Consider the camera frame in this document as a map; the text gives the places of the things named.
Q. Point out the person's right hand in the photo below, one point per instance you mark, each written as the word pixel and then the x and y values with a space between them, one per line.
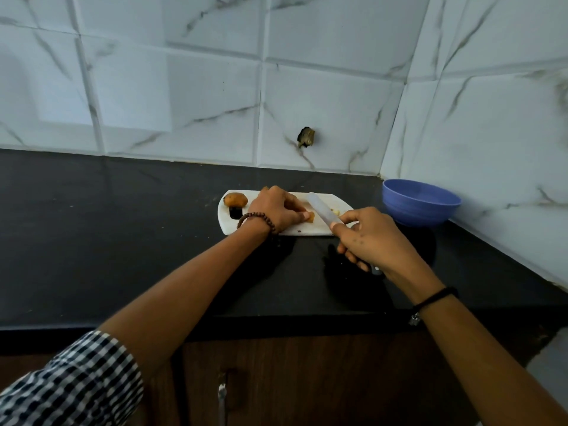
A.
pixel 381 248

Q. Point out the person's left hand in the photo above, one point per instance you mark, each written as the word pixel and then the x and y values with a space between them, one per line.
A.
pixel 277 208

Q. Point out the brown potato piece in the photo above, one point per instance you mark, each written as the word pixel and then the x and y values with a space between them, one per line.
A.
pixel 311 216

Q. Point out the whole brown potato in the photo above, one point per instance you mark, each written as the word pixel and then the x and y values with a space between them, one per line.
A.
pixel 235 200

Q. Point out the steel kitchen knife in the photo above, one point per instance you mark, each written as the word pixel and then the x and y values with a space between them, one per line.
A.
pixel 324 210

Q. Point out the white cutting board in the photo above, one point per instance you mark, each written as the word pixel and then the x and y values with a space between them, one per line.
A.
pixel 230 224

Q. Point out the blue plastic bowl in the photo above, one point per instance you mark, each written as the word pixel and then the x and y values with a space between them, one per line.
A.
pixel 419 204

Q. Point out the person's left forearm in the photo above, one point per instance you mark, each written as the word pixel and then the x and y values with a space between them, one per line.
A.
pixel 182 297

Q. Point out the person's right forearm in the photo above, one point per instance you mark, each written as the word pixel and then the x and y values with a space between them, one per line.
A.
pixel 492 372

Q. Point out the black wristband with charm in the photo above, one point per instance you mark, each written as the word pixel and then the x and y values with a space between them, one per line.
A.
pixel 437 297

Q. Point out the black white checkered shirt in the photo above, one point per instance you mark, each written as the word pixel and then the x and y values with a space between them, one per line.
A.
pixel 71 386

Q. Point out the brown wall pipe stub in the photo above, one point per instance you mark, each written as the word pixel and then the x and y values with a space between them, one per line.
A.
pixel 306 137

